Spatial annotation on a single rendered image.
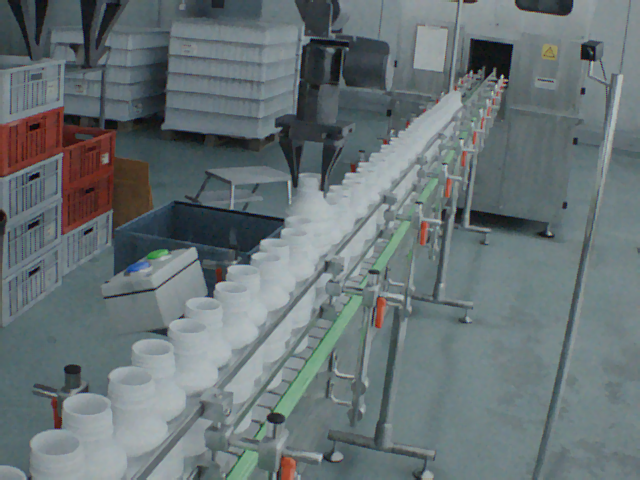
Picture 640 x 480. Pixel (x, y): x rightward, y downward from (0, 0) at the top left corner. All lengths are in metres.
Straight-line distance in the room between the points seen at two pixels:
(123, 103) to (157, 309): 7.40
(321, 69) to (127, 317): 0.42
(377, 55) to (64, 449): 0.71
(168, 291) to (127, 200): 3.73
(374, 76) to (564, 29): 4.69
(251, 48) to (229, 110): 0.62
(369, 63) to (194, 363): 0.52
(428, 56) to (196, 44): 2.81
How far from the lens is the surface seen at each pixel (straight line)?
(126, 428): 0.67
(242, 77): 7.78
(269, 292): 0.97
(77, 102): 8.68
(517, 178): 5.86
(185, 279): 1.09
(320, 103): 1.14
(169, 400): 0.72
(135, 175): 4.67
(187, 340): 0.75
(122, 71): 8.37
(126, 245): 1.79
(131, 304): 1.04
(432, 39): 5.80
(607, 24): 11.32
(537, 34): 5.78
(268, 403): 0.99
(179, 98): 8.01
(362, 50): 1.13
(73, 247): 4.36
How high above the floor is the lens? 1.47
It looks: 16 degrees down
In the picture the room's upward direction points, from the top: 6 degrees clockwise
